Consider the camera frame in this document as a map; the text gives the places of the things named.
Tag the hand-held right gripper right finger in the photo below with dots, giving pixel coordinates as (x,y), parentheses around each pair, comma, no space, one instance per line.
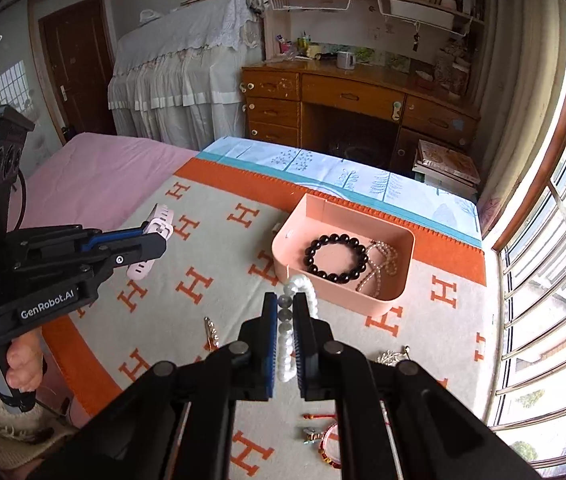
(299,340)

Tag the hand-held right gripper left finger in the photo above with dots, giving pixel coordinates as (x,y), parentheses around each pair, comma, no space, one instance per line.
(269,340)

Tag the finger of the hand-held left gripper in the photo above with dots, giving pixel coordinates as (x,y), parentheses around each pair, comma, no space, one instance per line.
(133,255)
(113,237)

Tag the pale pink wristband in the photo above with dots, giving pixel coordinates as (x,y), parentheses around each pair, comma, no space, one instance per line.
(160,222)

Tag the gold hairpin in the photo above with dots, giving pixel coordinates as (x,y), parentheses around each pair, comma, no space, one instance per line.
(211,335)

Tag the silver brooch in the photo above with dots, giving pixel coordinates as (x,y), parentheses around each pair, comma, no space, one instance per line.
(392,356)

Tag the small metal charm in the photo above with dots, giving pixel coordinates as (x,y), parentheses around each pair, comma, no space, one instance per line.
(309,434)

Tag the pink plastic box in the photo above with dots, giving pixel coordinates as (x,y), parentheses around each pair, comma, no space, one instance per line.
(313,215)

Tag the person's left hand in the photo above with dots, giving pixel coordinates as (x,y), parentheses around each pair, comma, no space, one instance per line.
(23,365)

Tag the pink bedsheet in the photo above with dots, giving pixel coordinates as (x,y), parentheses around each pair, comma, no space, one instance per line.
(103,170)

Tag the orange and grey patterned blanket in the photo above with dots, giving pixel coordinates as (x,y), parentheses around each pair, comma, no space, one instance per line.
(243,260)

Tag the blue floral sheet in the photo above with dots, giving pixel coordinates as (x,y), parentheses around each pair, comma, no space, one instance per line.
(313,165)

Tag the brown wooden door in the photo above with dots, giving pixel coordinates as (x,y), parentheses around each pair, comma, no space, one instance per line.
(78,60)

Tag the cloth covered piano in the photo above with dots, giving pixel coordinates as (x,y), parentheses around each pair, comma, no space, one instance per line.
(178,60)

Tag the stack of large books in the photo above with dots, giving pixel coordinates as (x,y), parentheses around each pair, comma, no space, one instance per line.
(445,162)

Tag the wooden desk with drawers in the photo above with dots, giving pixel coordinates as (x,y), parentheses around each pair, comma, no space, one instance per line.
(353,92)

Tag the metal window grille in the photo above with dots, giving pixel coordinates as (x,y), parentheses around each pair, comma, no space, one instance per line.
(553,260)

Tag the desk pen holder clutter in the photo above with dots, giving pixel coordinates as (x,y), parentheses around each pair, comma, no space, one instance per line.
(303,45)

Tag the white mug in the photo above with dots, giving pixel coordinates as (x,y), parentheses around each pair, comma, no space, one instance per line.
(345,60)

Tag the hanging keys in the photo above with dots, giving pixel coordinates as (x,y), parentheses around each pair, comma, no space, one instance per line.
(416,42)

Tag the wooden bookshelf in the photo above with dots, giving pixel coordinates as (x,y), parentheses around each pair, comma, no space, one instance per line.
(363,15)

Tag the white plastic tray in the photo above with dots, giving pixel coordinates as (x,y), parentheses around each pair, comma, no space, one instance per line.
(420,15)

